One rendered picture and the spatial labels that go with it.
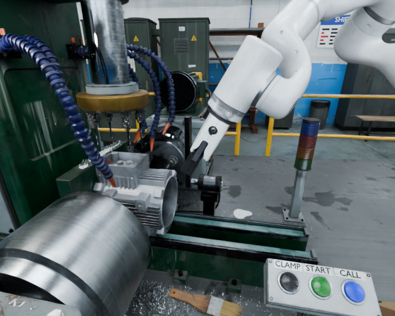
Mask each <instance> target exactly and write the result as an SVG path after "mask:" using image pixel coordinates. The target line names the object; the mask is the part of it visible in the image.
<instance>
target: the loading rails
mask: <svg viewBox="0 0 395 316"><path fill-rule="evenodd" d="M308 237H309V233H308V230H307V227H306V226H299V225H292V224H282V223H272V222H266V221H255V220H249V219H239V218H228V217H222V216H212V215H206V214H195V213H185V212H179V211H175V214H174V220H173V222H172V225H171V227H170V228H169V231H168V232H167V233H166V235H161V234H157V235H156V236H149V239H150V243H151V249H152V254H151V259H150V262H149V265H148V267H147V269H150V270H157V271H165V272H169V273H174V276H173V282H174V283H180V284H184V285H185V284H186V282H187V278H188V276H193V277H200V278H207V279H212V280H219V281H224V282H228V286H227V291H228V292H232V293H239V294H241V284H242V285H250V286H254V287H261V288H264V272H263V266H264V264H265V262H266V259H267V258H271V259H276V260H285V261H293V262H298V263H306V264H311V265H318V263H319V261H318V259H317V254H316V252H315V250H314V249H311V250H310V252H306V251H305V250H306V247H307V241H308Z"/></svg>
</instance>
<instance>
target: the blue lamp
mask: <svg viewBox="0 0 395 316"><path fill-rule="evenodd" d="M319 127H320V122H319V123H317V124H311V123H306V122H304V121H302V125H301V129H300V133H301V134H303V135H308V136H316V135H318V133H319Z"/></svg>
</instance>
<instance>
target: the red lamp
mask: <svg viewBox="0 0 395 316"><path fill-rule="evenodd" d="M316 142H317V135H316V136H308V135H303V134H300V136H299V140H298V145H299V146H301V147H306V148H314V147H315V146H316Z"/></svg>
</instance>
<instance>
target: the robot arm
mask: <svg viewBox="0 0 395 316"><path fill-rule="evenodd" d="M351 11H354V12H353V13H352V14H351V16H350V17H349V18H348V19H347V21H346V22H345V23H344V24H343V25H342V27H341V28H340V29H339V31H338V32H337V34H336V35H335V38H334V51H335V53H336V54H337V56H338V57H339V58H340V59H341V60H343V61H345V62H348V63H355V64H360V65H366V66H370V67H373V68H375V69H376V70H378V71H379V72H381V73H382V74H383V75H384V76H385V78H386V79H387V80H388V82H389V83H390V84H391V85H392V86H393V88H394V89H395V43H385V42H383V40H382V35H383V34H384V33H385V32H386V31H387V30H388V29H389V28H390V27H391V26H392V25H393V24H394V23H395V0H291V1H290V2H289V3H288V4H287V5H286V6H285V7H284V8H283V9H282V10H281V11H280V13H279V14H278V15H277V16H276V17H275V18H274V19H273V20H272V21H271V22H270V23H269V24H268V26H267V27H266V28H265V29H264V31H263V33H262V35H261V39H259V38H257V37H255V36H252V35H248V36H247V37H246V38H245V40H244V42H243V43H242V45H241V46H240V48H239V50H238V52H237V54H236V55H235V57H234V58H233V60H232V62H231V64H230V65H229V67H228V69H227V70H226V72H225V74H224V75H223V77H222V79H221V81H220V82H219V84H218V86H217V87H216V89H215V91H214V93H213V94H212V96H211V98H210V99H209V101H208V107H207V110H208V111H209V112H210V114H209V115H208V117H207V119H206V121H205V122H204V124H203V126H202V127H201V129H200V131H199V133H198V135H197V137H196V139H195V141H194V143H193V145H192V147H191V152H192V153H191V155H189V156H188V157H187V159H186V161H185V162H184V164H183V165H182V167H181V171H182V172H184V173H186V174H187V175H189V176H191V175H192V174H193V172H194V170H195V169H196V167H197V166H198V164H199V161H200V160H201V159H202V157H203V156H204V157H203V159H204V160H205V161H208V160H209V158H210V157H211V155H212V154H213V152H214V150H215V149H216V148H217V146H218V144H219V143H220V141H221V139H222V138H223V136H224V135H225V133H226V131H227V130H228V128H229V126H230V125H232V126H235V125H236V123H240V121H241V120H242V118H243V117H244V116H245V114H246V112H247V111H248V109H249V108H250V107H251V106H254V107H255V108H257V109H258V110H260V111H261V112H263V113H264V114H266V115H267V116H269V117H271V118H273V119H282V118H283V117H285V116H287V115H288V114H289V113H290V112H291V111H292V109H293V108H294V106H296V104H297V103H298V101H299V100H300V98H301V97H302V95H303V93H304V92H305V90H306V88H307V86H308V83H309V81H310V77H311V74H312V61H311V57H310V54H309V52H308V49H307V47H306V46H305V43H304V42H303V41H304V40H305V38H306V37H307V36H308V35H309V34H310V33H311V32H312V31H313V29H314V28H315V27H316V25H318V23H319V22H322V21H328V20H330V19H334V18H336V17H339V16H341V15H344V14H347V13H349V12H351ZM277 68H278V69H279V70H280V72H281V74H282V75H283V77H282V76H280V75H278V74H277V73H276V69H277Z"/></svg>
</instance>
